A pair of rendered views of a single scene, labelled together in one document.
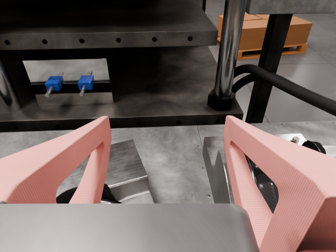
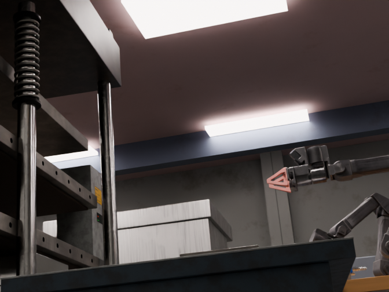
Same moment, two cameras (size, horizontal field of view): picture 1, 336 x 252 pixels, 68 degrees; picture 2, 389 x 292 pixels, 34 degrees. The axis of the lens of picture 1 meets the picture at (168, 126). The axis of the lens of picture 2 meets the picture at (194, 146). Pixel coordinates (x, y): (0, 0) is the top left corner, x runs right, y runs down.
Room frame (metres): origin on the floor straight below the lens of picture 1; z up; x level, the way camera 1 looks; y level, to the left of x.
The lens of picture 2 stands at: (-0.10, 2.20, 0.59)
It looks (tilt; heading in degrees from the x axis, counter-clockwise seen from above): 19 degrees up; 282
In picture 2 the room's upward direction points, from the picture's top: 5 degrees counter-clockwise
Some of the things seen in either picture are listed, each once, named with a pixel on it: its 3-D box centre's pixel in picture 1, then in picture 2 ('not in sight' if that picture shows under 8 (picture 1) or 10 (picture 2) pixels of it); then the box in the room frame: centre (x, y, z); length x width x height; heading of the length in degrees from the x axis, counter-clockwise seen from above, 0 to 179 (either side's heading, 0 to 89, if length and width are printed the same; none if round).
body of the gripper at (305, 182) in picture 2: not in sight; (301, 178); (-0.01, 0.00, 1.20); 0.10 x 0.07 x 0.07; 90
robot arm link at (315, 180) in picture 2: not in sight; (318, 173); (-0.07, 0.00, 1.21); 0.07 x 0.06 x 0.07; 0
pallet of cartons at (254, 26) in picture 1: (260, 33); not in sight; (3.57, -1.30, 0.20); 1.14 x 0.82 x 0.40; 99
